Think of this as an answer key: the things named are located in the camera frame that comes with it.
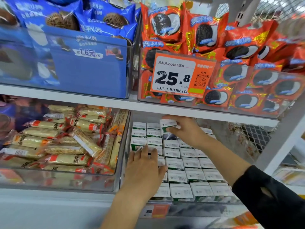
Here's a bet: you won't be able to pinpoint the person's left hand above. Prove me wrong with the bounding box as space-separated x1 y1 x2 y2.
119 145 168 205

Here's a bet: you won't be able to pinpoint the person's right hand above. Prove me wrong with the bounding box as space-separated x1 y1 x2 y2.
162 115 211 150

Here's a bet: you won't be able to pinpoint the blueberry juice carton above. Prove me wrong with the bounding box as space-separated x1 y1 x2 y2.
159 119 182 133

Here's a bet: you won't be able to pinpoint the rows of white juice cartons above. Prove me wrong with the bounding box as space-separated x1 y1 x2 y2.
130 121 241 203

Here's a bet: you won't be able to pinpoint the person's right forearm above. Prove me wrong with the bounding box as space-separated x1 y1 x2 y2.
198 136 305 229

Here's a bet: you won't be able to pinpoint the person's left forearm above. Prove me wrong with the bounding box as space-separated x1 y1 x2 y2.
100 195 152 229

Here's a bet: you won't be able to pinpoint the small orange price tag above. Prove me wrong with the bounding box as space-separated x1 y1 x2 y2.
139 204 171 219

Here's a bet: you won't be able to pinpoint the clear plastic display bin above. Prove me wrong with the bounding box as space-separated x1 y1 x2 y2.
0 95 132 193
121 112 253 219

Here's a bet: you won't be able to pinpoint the large white orange price tag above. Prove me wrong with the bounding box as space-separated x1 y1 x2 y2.
151 51 217 98

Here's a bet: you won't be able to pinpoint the pile of yellow wafer bars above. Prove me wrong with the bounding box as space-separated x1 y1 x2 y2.
0 104 130 176

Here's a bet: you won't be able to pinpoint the stack of red cookie packets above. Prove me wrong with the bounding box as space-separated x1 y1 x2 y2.
137 1 305 117

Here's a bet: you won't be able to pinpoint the yellow orange snack packet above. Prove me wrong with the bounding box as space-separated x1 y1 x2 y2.
229 211 263 229

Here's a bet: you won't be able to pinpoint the blue cardboard display box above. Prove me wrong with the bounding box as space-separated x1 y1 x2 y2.
0 0 143 100

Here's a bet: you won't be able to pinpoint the faded orange price tag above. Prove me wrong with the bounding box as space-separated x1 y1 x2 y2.
0 169 25 185

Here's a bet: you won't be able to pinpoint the pile of blue snack packets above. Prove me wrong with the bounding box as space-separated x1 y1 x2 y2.
0 95 48 141

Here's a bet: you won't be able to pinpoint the white wire mesh divider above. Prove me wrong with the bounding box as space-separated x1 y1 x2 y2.
234 122 277 156

